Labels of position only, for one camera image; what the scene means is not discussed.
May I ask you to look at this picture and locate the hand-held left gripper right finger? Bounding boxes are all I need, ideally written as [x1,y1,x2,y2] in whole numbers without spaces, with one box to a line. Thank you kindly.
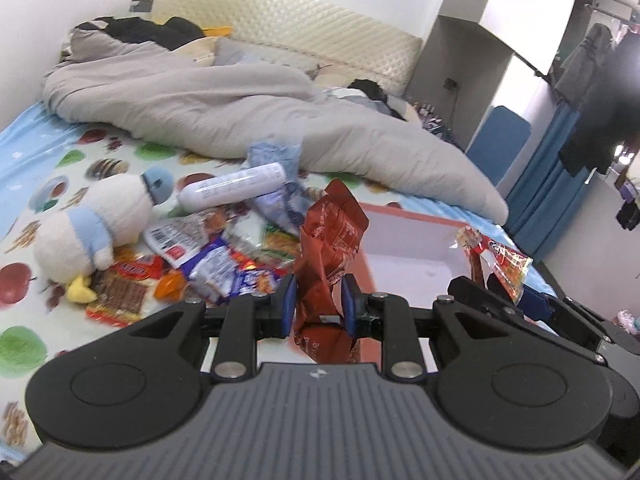
[341,274,506,382]

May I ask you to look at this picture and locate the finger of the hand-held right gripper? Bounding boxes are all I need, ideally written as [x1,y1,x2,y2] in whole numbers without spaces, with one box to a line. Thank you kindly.
[446,276,608,366]
[517,286,640,356]

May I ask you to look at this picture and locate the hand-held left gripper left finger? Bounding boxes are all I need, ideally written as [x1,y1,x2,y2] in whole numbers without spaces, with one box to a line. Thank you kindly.
[127,275,297,381]

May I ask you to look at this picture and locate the red yellow snack packet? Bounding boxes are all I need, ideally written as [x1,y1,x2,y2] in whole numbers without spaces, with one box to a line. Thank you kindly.
[456,226,535,303]

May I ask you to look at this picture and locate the brown red snack packet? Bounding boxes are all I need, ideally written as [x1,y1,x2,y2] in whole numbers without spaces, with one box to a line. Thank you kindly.
[292,178,371,365]

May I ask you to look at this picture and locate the purple white snack packet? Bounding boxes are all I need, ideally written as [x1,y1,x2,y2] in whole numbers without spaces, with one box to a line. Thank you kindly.
[182,237,243,306]
[235,264,296,297]

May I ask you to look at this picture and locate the pink cardboard box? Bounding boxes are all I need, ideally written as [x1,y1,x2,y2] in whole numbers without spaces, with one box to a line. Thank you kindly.
[350,202,488,366]

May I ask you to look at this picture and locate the orange snack packet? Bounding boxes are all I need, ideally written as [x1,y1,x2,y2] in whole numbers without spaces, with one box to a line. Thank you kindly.
[152,269,188,301]

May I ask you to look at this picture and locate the green snack packet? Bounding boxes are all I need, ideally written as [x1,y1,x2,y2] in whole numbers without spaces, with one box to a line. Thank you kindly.
[260,225,302,262]

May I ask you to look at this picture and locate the crumpled clear snack packet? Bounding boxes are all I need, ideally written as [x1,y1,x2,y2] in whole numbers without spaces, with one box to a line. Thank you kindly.
[222,212,268,251]

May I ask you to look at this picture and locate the crumpled blue plastic bag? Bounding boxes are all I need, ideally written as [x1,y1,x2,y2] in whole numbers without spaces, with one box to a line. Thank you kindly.
[243,142,321,238]

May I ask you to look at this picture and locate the blue curtain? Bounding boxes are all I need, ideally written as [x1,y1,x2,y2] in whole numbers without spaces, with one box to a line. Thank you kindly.
[505,95,585,262]

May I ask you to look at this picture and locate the clear snack packet red label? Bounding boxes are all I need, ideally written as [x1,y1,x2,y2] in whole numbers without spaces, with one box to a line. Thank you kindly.
[144,209,251,268]

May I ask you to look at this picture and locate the white spray bottle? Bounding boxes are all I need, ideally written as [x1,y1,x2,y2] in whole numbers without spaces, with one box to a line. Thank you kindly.
[177,162,287,212]

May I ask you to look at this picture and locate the blue padded chair back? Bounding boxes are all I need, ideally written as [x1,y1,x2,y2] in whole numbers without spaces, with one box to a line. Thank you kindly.
[467,105,532,187]

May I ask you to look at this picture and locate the red packet of brown sticks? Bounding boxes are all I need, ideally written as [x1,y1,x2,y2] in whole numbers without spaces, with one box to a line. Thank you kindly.
[85,255,168,328]

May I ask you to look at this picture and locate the group of small bottles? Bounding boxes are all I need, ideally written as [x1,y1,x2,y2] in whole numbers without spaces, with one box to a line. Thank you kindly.
[419,102,453,138]

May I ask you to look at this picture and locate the hanging black coat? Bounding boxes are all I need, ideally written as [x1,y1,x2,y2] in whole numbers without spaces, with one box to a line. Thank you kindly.
[559,35,640,177]

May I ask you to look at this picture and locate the grey duvet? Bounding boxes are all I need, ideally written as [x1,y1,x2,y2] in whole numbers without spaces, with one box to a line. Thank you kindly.
[42,40,510,223]

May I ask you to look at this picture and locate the white blue plush penguin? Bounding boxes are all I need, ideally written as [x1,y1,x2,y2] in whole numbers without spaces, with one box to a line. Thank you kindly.
[34,167,175,306]

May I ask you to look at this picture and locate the white striped garment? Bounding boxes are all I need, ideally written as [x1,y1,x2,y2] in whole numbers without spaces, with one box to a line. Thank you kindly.
[320,87,386,111]

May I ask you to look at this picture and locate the black garment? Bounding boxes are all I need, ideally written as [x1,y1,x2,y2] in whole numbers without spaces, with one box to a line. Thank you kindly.
[347,78,407,121]

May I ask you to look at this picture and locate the white wardrobe cabinet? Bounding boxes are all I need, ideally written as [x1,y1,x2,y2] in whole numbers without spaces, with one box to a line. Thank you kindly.
[405,0,596,153]

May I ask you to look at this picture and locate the hanging grey jacket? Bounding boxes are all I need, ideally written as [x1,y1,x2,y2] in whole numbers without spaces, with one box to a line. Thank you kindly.
[552,22,614,107]

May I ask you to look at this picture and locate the beige pillow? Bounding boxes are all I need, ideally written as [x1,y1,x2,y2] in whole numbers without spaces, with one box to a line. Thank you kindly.
[174,37,222,69]

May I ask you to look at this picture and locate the cream quilted headboard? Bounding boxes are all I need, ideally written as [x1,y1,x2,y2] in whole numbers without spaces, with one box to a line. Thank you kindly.
[151,0,423,96]

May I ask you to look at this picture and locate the black clothes pile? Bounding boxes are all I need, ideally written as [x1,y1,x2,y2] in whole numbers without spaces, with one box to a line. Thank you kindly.
[102,16,207,52]

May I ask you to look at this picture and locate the metal clothes rail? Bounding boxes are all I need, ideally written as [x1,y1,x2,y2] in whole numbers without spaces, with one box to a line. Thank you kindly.
[592,0,640,22]

